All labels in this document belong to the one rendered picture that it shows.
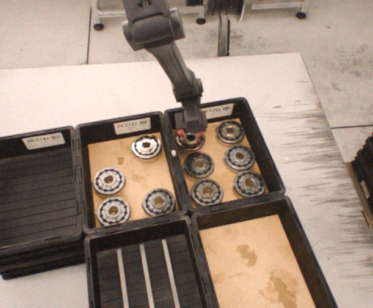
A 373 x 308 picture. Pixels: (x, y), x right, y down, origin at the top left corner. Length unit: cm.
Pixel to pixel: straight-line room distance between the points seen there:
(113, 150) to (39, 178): 26
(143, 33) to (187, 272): 68
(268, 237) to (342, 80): 194
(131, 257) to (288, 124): 85
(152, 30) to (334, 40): 263
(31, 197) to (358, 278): 107
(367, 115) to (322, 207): 144
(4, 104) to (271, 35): 213
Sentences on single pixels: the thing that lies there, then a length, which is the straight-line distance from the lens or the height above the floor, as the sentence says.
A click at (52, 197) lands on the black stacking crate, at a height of 83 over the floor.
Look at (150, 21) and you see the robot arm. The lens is 72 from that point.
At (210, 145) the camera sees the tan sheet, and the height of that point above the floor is 83.
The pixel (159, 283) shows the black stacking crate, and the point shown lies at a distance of 111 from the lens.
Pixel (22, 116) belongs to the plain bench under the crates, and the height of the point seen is 70.
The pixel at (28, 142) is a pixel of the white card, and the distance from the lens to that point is 133.
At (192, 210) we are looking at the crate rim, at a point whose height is 93.
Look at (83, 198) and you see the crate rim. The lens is 112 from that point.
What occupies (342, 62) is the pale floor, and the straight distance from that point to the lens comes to 309.
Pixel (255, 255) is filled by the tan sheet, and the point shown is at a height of 83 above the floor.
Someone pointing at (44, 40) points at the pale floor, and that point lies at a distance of 321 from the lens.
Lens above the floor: 190
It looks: 56 degrees down
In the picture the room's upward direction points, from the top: straight up
